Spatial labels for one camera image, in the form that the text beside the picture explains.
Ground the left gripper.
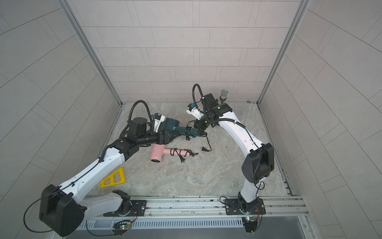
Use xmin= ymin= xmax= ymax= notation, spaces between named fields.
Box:
xmin=137 ymin=128 xmax=178 ymax=146

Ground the pink hair dryer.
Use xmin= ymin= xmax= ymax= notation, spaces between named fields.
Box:
xmin=150 ymin=144 xmax=191 ymax=163

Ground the green hair dryer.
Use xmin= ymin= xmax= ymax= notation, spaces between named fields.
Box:
xmin=158 ymin=118 xmax=207 ymax=137
xmin=179 ymin=134 xmax=195 ymax=141

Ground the pink dryer black cord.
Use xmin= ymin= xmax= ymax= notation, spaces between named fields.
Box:
xmin=169 ymin=147 xmax=199 ymax=163

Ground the green dryer cord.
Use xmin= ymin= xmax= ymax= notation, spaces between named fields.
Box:
xmin=184 ymin=119 xmax=213 ymax=152

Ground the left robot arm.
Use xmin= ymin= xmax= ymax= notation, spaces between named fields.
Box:
xmin=39 ymin=118 xmax=187 ymax=237

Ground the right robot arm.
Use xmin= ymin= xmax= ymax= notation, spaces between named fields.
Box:
xmin=187 ymin=94 xmax=274 ymax=214

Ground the microphone on black stand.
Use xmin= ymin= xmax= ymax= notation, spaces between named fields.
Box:
xmin=219 ymin=90 xmax=229 ymax=103

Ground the yellow triangular plastic piece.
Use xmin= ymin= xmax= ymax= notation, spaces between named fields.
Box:
xmin=100 ymin=167 xmax=126 ymax=188

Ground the left circuit board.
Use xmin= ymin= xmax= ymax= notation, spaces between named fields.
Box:
xmin=113 ymin=220 xmax=132 ymax=231

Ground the circuit board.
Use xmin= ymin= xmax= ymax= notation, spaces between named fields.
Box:
xmin=113 ymin=220 xmax=132 ymax=231
xmin=242 ymin=217 xmax=259 ymax=233

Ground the right circuit board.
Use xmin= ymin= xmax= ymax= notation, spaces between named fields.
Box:
xmin=242 ymin=217 xmax=259 ymax=233

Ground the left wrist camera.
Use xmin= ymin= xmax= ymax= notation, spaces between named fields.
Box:
xmin=152 ymin=113 xmax=166 ymax=132

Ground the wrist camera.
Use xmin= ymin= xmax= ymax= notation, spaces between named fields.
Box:
xmin=152 ymin=113 xmax=166 ymax=132
xmin=186 ymin=103 xmax=204 ymax=120

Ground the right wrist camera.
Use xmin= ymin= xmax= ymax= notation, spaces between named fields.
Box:
xmin=186 ymin=103 xmax=204 ymax=120

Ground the aluminium rail frame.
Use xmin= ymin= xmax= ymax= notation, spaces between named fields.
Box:
xmin=58 ymin=195 xmax=309 ymax=222

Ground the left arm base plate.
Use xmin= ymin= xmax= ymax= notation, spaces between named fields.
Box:
xmin=103 ymin=200 xmax=147 ymax=217

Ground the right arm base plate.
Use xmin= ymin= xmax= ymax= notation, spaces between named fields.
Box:
xmin=224 ymin=198 xmax=266 ymax=216

